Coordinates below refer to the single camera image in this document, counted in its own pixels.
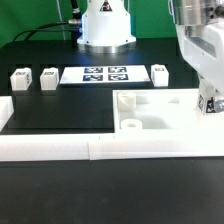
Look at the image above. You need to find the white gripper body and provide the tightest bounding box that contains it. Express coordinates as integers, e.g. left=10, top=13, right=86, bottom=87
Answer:
left=176, top=19, right=224, bottom=93

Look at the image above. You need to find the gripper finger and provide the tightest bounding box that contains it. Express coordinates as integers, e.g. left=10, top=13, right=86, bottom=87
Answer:
left=214, top=98, right=224, bottom=113

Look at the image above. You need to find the white square tabletop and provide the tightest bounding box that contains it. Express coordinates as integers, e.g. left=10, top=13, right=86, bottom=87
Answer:
left=113, top=89, right=224, bottom=132

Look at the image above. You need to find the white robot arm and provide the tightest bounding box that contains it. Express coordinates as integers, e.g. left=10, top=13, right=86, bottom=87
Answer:
left=77, top=0, right=224, bottom=113

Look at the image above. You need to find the white U-shaped obstacle fence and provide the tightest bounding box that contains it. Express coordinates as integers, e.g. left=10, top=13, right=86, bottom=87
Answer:
left=0, top=95, right=224, bottom=161

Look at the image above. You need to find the white base AprilTag sheet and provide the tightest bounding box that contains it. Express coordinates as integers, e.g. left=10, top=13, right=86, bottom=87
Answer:
left=60, top=65, right=150, bottom=84

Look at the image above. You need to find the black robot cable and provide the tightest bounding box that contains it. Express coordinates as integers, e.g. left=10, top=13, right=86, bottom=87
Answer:
left=12, top=0, right=83, bottom=42

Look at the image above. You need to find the thin light cable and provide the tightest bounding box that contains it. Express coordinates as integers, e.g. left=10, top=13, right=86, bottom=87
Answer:
left=56, top=0, right=66, bottom=42

